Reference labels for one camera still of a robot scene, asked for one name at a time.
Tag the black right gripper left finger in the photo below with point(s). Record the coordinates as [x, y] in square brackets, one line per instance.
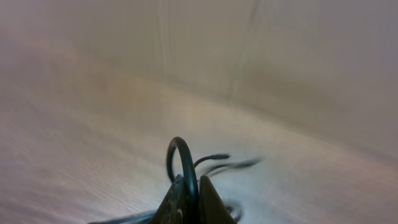
[172, 210]

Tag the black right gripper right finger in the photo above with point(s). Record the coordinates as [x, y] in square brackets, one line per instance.
[211, 208]

